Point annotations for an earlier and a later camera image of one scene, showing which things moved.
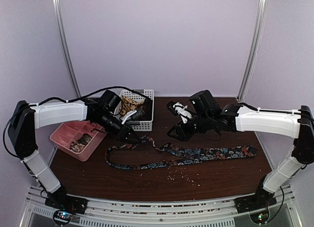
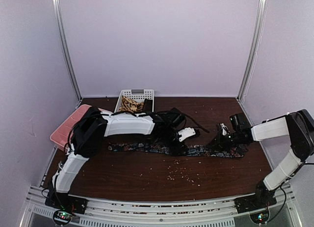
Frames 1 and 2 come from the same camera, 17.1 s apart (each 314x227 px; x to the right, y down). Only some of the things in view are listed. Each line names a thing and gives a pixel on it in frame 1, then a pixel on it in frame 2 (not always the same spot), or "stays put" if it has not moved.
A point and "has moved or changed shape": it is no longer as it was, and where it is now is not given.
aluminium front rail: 284,212 stays put
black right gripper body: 203,124 to 226,142
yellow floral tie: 128,105 stays put
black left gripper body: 104,122 to 174,149
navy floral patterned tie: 198,154 has moved or changed shape
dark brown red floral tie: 147,109 stays put
